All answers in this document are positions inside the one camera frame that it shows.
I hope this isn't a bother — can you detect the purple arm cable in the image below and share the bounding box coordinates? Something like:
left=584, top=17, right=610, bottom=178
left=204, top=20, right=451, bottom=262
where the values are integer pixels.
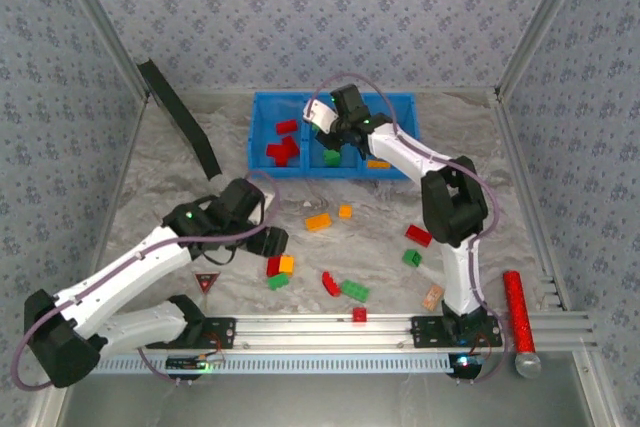
left=10, top=169, right=282, bottom=392
left=306, top=71, right=511, bottom=386

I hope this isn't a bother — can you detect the pale blue slotted cable duct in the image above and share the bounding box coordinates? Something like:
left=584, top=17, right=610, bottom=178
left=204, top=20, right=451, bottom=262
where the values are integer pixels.
left=92, top=352, right=452, bottom=375

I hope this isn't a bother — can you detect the red sloped lego brick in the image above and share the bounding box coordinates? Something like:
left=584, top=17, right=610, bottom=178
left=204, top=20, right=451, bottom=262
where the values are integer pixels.
left=321, top=271, right=342, bottom=298

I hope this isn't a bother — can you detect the blue three-compartment plastic bin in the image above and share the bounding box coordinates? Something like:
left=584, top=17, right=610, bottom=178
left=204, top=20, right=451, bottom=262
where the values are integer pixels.
left=247, top=91, right=421, bottom=182

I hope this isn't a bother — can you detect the aluminium side rail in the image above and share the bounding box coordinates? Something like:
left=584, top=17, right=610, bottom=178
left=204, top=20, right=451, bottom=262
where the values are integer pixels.
left=492, top=89, right=570, bottom=312
left=77, top=96, right=151, bottom=313

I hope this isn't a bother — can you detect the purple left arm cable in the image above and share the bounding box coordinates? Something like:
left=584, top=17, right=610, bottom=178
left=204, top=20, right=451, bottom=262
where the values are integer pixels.
left=10, top=169, right=282, bottom=392

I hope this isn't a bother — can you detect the long orange lego brick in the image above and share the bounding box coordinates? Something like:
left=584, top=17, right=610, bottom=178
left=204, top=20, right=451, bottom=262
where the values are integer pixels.
left=304, top=212, right=333, bottom=233

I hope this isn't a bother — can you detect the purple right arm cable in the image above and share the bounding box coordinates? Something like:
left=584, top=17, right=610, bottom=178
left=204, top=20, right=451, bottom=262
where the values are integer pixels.
left=306, top=71, right=511, bottom=386

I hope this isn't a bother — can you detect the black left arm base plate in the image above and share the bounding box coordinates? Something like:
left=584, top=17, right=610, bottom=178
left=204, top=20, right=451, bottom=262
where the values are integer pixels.
left=164, top=316, right=238, bottom=351

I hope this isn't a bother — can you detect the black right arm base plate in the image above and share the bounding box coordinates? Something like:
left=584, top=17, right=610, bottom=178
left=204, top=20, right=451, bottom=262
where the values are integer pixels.
left=410, top=315, right=503, bottom=348

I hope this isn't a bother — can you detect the aluminium frame rail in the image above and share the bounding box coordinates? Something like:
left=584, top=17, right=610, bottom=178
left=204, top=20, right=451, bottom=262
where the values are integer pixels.
left=89, top=311, right=599, bottom=352

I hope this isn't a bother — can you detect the red triangular toy sign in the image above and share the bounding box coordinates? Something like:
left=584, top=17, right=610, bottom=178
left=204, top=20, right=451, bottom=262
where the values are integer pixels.
left=194, top=271, right=222, bottom=309

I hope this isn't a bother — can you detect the red glitter toy microphone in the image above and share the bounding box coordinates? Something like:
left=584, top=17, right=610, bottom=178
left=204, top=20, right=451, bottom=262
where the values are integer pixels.
left=502, top=270, right=544, bottom=381

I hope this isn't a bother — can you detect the aluminium frame post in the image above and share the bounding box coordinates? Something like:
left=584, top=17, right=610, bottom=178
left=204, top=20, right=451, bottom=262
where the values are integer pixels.
left=493, top=0, right=597, bottom=98
left=49, top=0, right=154, bottom=103

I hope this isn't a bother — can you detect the tan brick-pattern block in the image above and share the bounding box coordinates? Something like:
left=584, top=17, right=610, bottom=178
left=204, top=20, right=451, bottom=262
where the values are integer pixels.
left=421, top=284, right=446, bottom=311

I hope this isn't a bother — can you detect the black flat board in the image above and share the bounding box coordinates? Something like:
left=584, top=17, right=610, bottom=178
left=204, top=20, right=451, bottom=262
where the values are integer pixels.
left=137, top=59, right=224, bottom=181

